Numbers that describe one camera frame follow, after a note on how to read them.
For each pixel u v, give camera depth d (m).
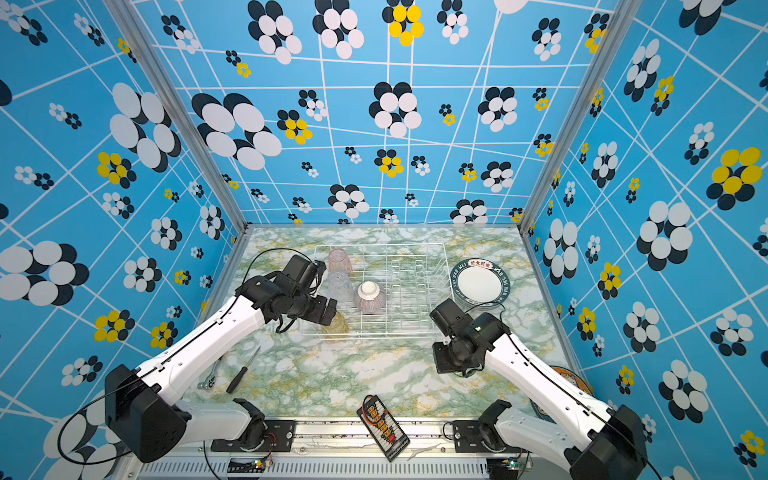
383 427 0.74
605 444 0.38
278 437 0.73
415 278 1.05
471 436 0.72
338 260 1.02
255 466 0.70
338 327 0.84
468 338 0.52
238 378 0.83
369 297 0.92
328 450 0.72
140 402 0.39
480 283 0.99
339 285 0.93
